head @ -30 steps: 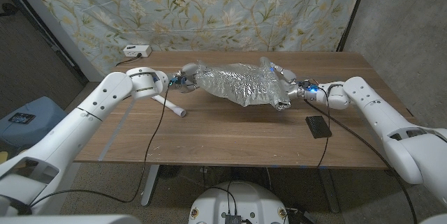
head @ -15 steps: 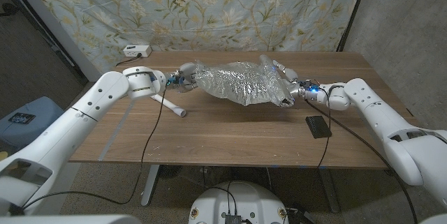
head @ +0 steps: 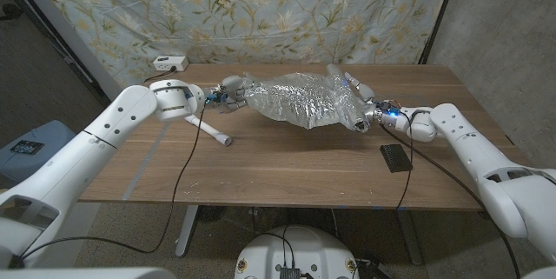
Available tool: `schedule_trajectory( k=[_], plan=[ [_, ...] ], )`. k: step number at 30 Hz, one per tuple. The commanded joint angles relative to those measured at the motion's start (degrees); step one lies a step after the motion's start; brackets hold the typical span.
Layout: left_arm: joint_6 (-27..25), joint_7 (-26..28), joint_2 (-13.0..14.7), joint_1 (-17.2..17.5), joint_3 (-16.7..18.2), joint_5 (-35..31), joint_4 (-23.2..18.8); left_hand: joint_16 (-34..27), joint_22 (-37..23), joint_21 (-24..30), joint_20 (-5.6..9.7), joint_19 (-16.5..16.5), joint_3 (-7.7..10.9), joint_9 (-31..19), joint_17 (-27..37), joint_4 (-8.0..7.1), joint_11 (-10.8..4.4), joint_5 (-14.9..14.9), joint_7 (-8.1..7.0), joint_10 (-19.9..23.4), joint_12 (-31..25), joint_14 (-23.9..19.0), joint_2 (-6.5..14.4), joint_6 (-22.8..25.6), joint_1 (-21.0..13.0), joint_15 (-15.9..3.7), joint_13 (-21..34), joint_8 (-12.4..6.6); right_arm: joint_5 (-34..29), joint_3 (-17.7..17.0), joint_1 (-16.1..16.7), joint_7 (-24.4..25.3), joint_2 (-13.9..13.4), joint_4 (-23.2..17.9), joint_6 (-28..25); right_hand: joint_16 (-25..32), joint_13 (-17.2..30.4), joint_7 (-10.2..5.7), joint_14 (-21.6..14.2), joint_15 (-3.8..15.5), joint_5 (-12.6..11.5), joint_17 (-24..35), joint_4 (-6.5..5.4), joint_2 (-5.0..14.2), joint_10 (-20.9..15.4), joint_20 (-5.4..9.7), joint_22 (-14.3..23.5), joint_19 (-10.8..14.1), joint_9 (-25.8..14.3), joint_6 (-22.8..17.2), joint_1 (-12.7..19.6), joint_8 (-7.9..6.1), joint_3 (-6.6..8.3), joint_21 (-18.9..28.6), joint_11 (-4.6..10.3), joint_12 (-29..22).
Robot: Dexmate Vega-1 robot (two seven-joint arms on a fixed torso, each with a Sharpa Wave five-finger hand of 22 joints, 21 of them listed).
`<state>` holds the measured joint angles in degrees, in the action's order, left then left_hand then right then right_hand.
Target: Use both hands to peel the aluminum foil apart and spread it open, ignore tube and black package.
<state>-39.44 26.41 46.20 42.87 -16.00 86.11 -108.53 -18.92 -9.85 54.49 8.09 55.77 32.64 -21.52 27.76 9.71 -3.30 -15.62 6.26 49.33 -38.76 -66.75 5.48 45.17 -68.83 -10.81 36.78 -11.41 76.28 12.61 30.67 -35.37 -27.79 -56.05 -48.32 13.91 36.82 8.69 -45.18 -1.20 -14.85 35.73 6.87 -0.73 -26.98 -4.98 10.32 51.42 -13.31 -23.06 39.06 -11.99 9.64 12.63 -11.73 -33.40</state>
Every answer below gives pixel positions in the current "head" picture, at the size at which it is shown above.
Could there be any floral print backdrop cloth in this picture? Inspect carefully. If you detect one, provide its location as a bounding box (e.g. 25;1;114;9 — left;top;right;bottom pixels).
25;0;457;98

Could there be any grey table leg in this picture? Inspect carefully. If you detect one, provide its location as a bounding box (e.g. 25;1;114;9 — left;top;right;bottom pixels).
175;204;201;258
394;209;425;267

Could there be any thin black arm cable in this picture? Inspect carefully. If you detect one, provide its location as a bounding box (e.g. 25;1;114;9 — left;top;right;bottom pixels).
394;111;414;211
8;103;208;269

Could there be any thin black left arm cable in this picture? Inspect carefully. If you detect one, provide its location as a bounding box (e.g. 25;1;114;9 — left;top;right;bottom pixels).
8;103;208;269

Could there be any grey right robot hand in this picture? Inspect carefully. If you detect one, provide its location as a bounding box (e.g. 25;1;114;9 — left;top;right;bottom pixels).
326;63;401;129

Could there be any black backdrop stand pole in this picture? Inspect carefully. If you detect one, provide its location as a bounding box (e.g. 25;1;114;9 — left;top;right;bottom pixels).
416;0;461;65

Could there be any black torso connector box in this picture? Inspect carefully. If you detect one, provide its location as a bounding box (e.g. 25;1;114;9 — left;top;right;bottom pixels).
278;265;301;279

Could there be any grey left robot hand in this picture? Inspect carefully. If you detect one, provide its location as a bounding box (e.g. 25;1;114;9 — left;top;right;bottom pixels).
204;75;248;114

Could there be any crinkled aluminum foil sheet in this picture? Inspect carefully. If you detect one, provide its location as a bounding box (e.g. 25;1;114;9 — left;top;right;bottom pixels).
242;70;372;134

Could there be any blue plastic bin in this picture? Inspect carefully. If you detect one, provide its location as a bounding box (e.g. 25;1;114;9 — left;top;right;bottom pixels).
0;120;77;187

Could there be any white cardboard tube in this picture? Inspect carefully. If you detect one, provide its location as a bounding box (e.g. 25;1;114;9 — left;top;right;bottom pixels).
184;114;233;147

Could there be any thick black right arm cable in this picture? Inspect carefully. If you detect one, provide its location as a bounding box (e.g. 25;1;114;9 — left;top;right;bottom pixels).
380;123;521;279

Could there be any black power strip cord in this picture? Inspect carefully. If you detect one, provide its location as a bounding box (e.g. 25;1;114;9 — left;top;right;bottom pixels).
142;66;177;83

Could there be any white power strip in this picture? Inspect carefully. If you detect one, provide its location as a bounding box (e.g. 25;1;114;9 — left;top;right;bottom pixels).
152;55;190;73

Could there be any grey perforated panel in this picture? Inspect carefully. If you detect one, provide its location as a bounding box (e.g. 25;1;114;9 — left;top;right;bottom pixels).
0;0;109;149

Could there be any black patterned card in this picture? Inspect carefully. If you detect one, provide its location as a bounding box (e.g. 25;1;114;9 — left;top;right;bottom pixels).
10;139;46;156

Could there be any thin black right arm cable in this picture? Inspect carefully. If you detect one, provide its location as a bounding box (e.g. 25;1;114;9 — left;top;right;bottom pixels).
394;111;414;211

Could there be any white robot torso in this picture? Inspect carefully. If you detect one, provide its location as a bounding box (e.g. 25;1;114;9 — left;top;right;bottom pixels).
234;225;361;279

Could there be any black package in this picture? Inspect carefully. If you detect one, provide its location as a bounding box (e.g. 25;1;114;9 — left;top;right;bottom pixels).
380;143;414;174

